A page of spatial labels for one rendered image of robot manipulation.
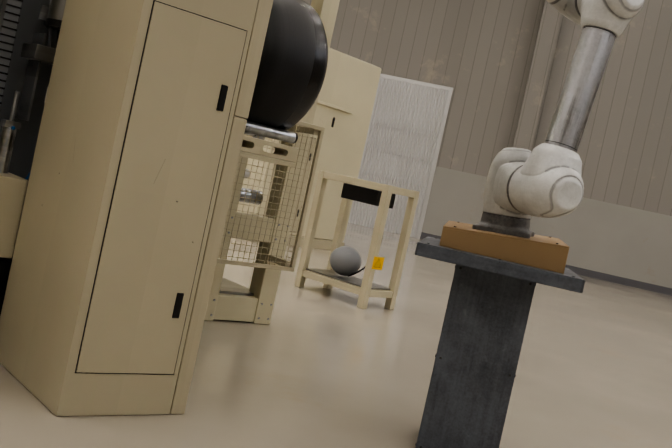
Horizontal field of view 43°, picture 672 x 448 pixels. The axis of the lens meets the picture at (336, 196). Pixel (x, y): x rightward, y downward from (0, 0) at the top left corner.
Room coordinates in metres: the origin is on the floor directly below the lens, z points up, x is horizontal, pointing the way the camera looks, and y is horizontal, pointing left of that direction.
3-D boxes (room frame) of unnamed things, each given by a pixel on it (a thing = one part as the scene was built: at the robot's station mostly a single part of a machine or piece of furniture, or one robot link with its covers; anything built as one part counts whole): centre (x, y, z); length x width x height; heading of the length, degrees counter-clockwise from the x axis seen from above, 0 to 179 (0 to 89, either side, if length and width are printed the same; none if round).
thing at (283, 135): (3.28, 0.34, 0.90); 0.35 x 0.05 x 0.05; 130
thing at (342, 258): (5.72, -0.19, 0.40); 0.60 x 0.35 x 0.80; 50
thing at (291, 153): (3.28, 0.34, 0.83); 0.36 x 0.09 x 0.06; 130
